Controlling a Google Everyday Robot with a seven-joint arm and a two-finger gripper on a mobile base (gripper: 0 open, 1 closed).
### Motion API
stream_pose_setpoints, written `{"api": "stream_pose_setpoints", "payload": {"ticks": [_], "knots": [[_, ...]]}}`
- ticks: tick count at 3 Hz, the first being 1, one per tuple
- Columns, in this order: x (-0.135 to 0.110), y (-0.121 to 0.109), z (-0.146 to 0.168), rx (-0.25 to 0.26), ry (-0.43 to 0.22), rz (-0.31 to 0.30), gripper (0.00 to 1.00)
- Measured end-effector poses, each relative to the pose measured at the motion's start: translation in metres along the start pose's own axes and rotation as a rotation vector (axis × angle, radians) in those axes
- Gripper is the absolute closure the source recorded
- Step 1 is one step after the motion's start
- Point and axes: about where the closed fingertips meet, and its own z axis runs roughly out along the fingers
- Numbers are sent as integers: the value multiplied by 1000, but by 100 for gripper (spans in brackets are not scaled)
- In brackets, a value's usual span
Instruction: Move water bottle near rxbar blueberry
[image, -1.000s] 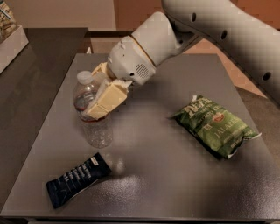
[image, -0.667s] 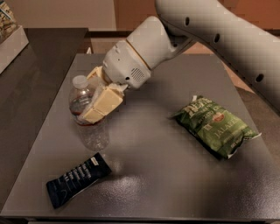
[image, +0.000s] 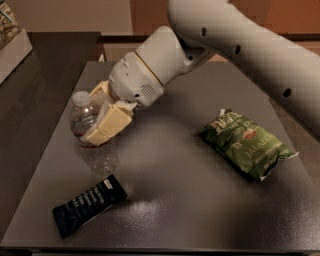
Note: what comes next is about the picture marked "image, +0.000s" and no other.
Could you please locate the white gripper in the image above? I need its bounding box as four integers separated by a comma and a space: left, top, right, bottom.
80, 52, 164, 146

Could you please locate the clear plastic water bottle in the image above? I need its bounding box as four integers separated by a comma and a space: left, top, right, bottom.
69, 91, 119, 176

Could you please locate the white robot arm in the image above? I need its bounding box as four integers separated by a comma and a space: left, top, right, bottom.
82, 0, 320, 146

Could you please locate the dark blue rxbar wrapper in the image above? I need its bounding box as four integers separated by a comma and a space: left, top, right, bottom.
53, 174, 127, 239

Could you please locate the dark side table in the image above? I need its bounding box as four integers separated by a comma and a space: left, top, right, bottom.
0, 32, 101, 240

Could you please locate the white box of snacks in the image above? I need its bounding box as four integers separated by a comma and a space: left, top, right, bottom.
0, 0, 33, 84

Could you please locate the green jalapeno chips bag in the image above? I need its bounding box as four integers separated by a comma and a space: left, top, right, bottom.
194, 109, 298, 182

